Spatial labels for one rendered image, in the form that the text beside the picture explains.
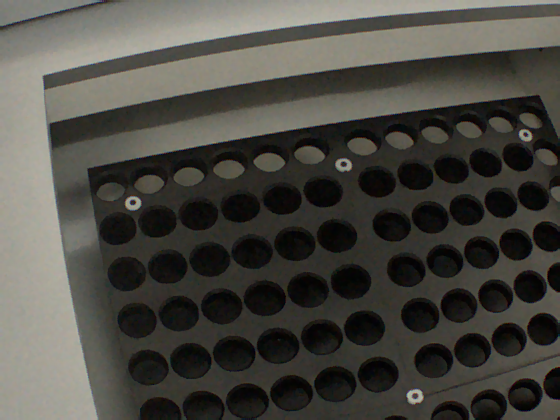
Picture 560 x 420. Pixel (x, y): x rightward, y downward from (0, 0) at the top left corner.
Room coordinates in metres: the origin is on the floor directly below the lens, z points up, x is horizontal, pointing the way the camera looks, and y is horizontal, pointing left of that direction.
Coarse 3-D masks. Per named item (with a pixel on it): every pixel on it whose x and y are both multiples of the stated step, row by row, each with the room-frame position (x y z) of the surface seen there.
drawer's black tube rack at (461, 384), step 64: (192, 192) 0.23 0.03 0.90; (256, 192) 0.23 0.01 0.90; (320, 192) 0.26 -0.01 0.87; (384, 192) 0.26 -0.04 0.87; (448, 192) 0.24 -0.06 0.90; (512, 192) 0.24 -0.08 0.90; (128, 256) 0.21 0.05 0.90; (192, 256) 0.21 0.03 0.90; (256, 256) 0.23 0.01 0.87; (320, 256) 0.21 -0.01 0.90; (384, 256) 0.21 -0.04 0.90; (448, 256) 0.22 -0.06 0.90; (512, 256) 0.23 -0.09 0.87; (128, 320) 0.20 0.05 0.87; (192, 320) 0.20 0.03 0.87; (256, 320) 0.19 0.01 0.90; (320, 320) 0.19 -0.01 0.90; (384, 320) 0.19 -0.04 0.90; (448, 320) 0.19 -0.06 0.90; (512, 320) 0.19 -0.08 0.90; (192, 384) 0.16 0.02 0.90; (256, 384) 0.16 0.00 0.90; (320, 384) 0.18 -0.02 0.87; (384, 384) 0.18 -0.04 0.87; (448, 384) 0.16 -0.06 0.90; (512, 384) 0.16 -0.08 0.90
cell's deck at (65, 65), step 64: (128, 0) 0.28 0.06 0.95; (192, 0) 0.28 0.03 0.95; (256, 0) 0.28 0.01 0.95; (320, 0) 0.29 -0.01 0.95; (384, 0) 0.29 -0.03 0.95; (448, 0) 0.29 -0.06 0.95; (512, 0) 0.30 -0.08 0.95; (0, 64) 0.25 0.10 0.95; (64, 64) 0.25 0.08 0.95; (128, 64) 0.26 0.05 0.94; (192, 64) 0.26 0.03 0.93; (256, 64) 0.27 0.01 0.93; (320, 64) 0.27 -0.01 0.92; (0, 128) 0.22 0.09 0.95; (0, 192) 0.20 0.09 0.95; (0, 256) 0.18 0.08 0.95; (64, 256) 0.18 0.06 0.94; (0, 320) 0.15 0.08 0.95; (64, 320) 0.16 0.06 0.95; (0, 384) 0.13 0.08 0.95; (64, 384) 0.13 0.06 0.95
